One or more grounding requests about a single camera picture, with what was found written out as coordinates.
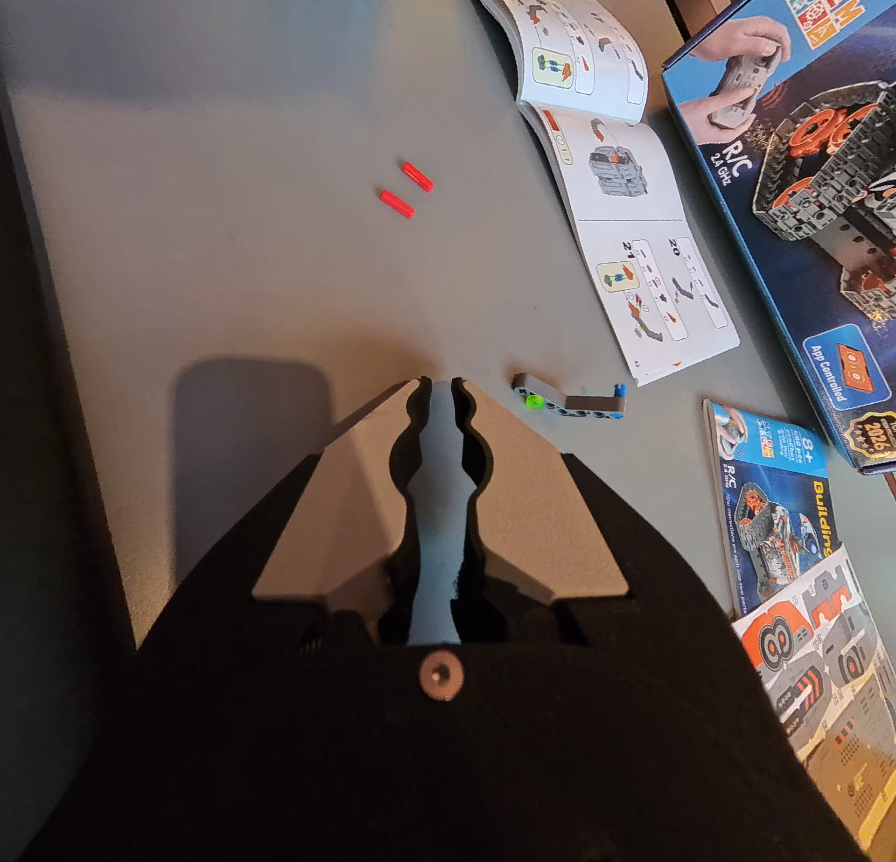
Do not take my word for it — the sticker sheet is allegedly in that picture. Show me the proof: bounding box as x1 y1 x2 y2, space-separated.
731 543 896 852

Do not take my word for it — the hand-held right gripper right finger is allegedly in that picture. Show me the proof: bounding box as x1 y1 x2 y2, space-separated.
451 376 630 638

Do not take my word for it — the open instruction booklet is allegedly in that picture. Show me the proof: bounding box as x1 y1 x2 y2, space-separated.
458 0 741 387

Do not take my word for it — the dark grey angled building beam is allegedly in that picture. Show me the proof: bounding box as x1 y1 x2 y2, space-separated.
511 372 628 418

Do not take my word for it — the small blue booklet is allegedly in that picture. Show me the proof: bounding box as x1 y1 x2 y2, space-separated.
702 399 834 614

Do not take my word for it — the blue robot kit box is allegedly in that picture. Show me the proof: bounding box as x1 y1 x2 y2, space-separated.
661 0 896 477

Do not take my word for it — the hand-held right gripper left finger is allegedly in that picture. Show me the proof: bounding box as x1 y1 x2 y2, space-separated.
251 376 431 645

